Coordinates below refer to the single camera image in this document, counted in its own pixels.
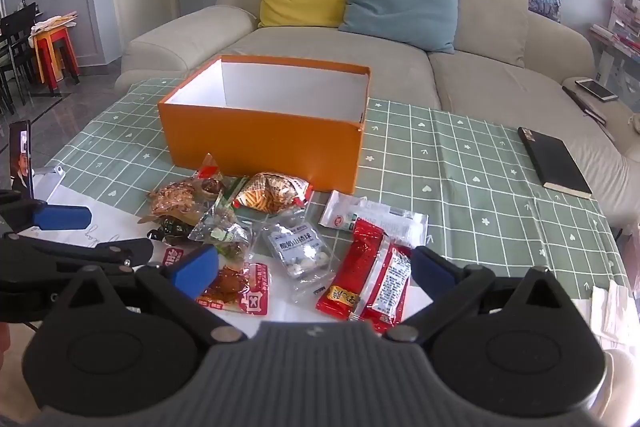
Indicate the white-edged smartphone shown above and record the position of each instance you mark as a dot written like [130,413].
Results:
[596,89]

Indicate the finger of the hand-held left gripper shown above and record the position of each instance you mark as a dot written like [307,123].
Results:
[60,218]
[100,253]

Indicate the peanut snack packet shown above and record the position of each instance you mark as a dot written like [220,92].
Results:
[175,202]

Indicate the clear red pastry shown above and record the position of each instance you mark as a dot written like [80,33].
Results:
[240,289]

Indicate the clear packet with red label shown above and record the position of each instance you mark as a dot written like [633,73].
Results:
[210,182]

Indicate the black dining chair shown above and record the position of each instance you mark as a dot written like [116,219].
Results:
[15,32]

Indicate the long red packet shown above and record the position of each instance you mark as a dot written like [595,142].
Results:
[350,282]

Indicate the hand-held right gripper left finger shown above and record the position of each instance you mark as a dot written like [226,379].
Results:
[192,269]

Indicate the orange plastic stool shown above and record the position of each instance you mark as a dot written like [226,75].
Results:
[42,49]

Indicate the upright black smartphone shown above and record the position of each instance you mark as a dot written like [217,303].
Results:
[21,157]

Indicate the white phone stand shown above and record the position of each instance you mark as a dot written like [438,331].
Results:
[50,182]

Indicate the red plastic stool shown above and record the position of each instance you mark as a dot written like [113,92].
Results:
[64,38]

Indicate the green sausage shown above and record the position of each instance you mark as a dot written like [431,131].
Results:
[231,194]

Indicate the white book rack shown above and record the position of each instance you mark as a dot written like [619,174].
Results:
[620,22]

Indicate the white folded papers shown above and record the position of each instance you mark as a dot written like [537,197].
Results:
[607,312]

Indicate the green checked tablecloth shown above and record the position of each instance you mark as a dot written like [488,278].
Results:
[450,167]

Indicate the beige pillow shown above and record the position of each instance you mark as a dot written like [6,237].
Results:
[492,17]

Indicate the dark snack packet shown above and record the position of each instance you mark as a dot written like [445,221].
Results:
[170,229]

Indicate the beige sofa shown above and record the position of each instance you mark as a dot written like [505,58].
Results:
[325,57]

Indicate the crispy noodle snack packet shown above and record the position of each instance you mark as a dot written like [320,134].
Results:
[270,197]

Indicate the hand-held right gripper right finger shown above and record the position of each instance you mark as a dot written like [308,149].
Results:
[430,269]

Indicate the pile of papers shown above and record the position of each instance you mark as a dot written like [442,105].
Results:
[52,23]

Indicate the red and white packet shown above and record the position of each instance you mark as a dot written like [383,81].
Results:
[390,282]

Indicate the orange cardboard box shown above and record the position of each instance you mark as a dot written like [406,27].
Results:
[265,147]

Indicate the small red printed packet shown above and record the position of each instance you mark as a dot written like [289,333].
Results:
[175,257]

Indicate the clear packet of white balls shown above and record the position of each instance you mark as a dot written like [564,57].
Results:
[297,254]

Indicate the clear pickle packet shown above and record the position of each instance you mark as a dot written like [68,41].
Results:
[220,232]

